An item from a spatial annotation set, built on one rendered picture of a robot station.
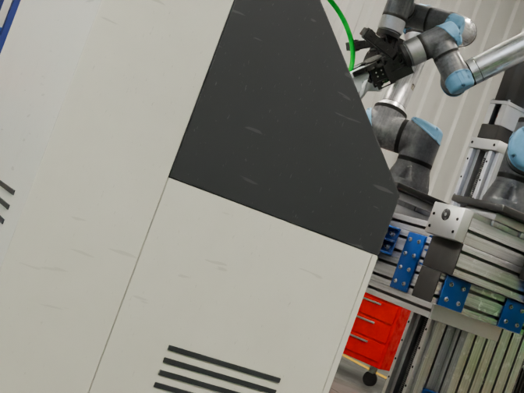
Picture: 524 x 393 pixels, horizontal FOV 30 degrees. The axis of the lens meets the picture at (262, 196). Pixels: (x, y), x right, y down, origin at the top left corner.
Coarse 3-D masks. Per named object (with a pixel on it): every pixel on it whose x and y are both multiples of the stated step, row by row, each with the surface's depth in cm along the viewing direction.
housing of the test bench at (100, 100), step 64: (64, 0) 253; (128, 0) 212; (192, 0) 217; (0, 64) 327; (64, 64) 222; (128, 64) 213; (192, 64) 219; (0, 128) 277; (64, 128) 209; (128, 128) 215; (0, 192) 240; (64, 192) 211; (128, 192) 216; (0, 256) 212; (64, 256) 212; (128, 256) 218; (0, 320) 209; (64, 320) 214; (0, 384) 210; (64, 384) 215
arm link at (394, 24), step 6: (384, 18) 287; (390, 18) 286; (396, 18) 286; (378, 24) 289; (384, 24) 286; (390, 24) 286; (396, 24) 286; (402, 24) 287; (396, 30) 286; (402, 30) 288
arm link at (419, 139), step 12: (408, 120) 320; (420, 120) 316; (408, 132) 317; (420, 132) 315; (432, 132) 315; (396, 144) 318; (408, 144) 317; (420, 144) 315; (432, 144) 316; (420, 156) 315; (432, 156) 317
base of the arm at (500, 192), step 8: (504, 176) 273; (512, 176) 272; (496, 184) 274; (504, 184) 272; (512, 184) 271; (520, 184) 271; (488, 192) 275; (496, 192) 272; (504, 192) 271; (512, 192) 271; (520, 192) 270; (488, 200) 273; (496, 200) 271; (504, 200) 270; (512, 200) 270; (520, 200) 270; (520, 208) 269
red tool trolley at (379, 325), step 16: (368, 304) 675; (384, 304) 668; (368, 320) 671; (384, 320) 665; (400, 320) 664; (352, 336) 675; (368, 336) 669; (384, 336) 662; (400, 336) 670; (352, 352) 674; (368, 352) 666; (384, 352) 660; (384, 368) 665; (368, 384) 666
